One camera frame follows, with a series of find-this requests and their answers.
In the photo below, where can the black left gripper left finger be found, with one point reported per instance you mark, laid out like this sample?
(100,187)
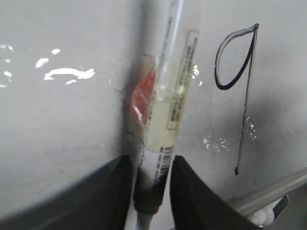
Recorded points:
(98,202)

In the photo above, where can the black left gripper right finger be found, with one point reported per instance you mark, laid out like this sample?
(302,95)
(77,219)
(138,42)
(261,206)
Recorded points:
(196,207)

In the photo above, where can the white black whiteboard marker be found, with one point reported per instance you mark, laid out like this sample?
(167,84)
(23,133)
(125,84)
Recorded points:
(166,106)

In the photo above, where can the white whiteboard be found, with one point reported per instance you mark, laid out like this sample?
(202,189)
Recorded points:
(65,66)

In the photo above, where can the white marker in tray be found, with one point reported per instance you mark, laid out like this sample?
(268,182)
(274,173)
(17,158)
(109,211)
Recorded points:
(268,214)

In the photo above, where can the orange magnet under tape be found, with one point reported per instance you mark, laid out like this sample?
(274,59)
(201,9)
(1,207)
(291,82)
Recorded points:
(137,93)

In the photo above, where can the aluminium whiteboard tray rail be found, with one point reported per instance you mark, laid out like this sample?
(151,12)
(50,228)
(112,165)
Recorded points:
(260,198)

